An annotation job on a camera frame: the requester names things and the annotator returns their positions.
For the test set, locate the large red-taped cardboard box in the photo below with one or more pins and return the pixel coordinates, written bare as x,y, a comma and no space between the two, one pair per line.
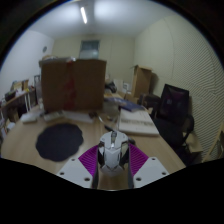
76,85

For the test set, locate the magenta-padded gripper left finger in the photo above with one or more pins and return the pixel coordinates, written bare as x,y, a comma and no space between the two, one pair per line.
87,162

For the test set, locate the clear plastic container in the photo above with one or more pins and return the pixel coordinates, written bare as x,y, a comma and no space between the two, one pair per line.
110,107

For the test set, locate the white open book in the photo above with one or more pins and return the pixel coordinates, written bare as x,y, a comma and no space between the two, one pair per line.
137,122

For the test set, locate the white paper sheet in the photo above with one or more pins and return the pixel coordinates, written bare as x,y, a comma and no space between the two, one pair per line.
80,116

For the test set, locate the ceiling tube light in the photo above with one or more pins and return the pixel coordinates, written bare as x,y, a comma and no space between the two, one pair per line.
83,15

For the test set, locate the black office chair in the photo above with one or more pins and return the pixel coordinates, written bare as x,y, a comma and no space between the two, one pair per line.
173,113

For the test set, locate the grey window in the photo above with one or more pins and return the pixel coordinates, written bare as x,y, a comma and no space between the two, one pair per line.
89,50

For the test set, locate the black scalloped round mouse pad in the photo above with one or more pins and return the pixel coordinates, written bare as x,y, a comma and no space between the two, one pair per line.
59,142

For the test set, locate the small flat white box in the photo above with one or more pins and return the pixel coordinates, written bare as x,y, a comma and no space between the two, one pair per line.
30,118

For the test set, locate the round wall clock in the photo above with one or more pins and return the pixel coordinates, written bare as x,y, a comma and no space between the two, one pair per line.
44,49

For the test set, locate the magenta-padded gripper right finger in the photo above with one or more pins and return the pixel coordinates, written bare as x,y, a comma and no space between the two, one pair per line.
139,162

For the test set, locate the blue book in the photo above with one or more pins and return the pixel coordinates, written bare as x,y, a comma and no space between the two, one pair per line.
130,105

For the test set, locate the tall open cardboard box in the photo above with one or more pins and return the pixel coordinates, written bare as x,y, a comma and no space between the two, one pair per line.
141,81

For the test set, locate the black bag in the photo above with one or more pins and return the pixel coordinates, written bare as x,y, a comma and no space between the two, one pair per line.
149,101

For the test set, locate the white and black computer mouse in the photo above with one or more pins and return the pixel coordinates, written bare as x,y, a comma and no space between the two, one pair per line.
113,153

